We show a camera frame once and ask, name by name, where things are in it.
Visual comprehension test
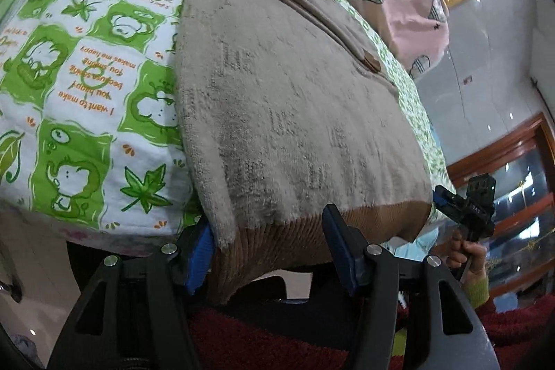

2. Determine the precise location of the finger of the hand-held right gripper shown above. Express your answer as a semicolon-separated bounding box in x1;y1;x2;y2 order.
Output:
434;185;467;220

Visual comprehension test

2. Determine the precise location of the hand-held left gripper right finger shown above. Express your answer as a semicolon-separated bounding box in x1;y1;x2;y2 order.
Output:
322;204;499;370

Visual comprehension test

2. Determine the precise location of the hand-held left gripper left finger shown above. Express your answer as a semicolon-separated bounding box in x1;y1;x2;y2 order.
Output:
47;223;215;370

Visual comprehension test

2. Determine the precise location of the beige knit sweater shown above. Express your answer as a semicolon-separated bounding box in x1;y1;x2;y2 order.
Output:
171;0;434;307

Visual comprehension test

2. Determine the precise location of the person's right forearm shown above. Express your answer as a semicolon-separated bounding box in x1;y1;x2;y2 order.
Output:
466;272;555;353

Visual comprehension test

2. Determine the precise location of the person's right hand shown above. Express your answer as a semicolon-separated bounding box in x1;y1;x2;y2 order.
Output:
446;233;488;281

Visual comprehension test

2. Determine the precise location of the wooden glass cabinet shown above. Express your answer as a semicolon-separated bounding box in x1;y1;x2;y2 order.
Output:
446;112;555;310

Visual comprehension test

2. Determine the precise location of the person's red knit clothing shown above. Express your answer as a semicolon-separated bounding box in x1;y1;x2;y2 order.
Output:
186;301;408;370

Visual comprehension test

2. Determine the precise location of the green printed bedsheet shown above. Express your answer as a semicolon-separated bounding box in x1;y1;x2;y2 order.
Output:
0;0;456;245

